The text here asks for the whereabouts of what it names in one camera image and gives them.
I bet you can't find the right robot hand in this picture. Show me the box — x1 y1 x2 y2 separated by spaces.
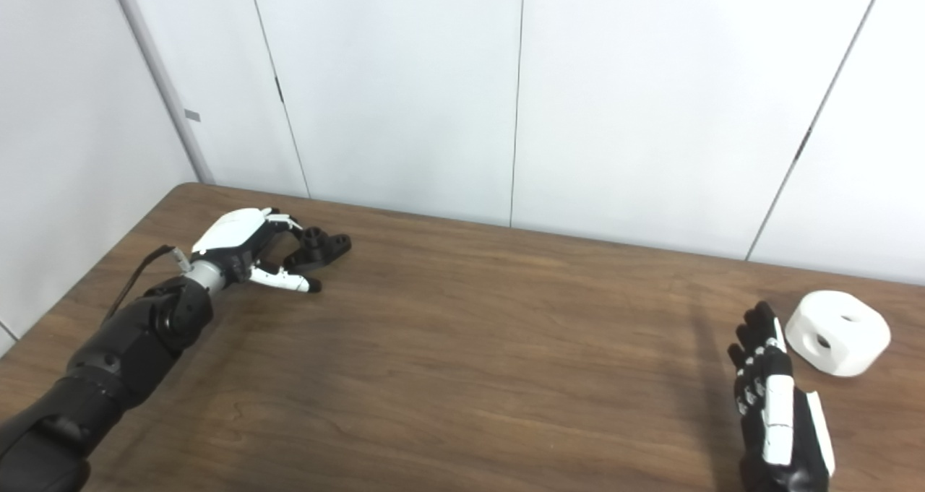
728 301 836 492

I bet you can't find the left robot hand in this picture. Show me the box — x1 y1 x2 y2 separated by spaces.
189 207 323 294

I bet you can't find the black holder with post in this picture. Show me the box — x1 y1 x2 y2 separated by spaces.
283 227 353 275

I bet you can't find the round white piece with holes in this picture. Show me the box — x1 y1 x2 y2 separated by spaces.
785 290 892 378

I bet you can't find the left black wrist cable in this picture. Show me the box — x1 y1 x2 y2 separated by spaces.
101 245 194 325

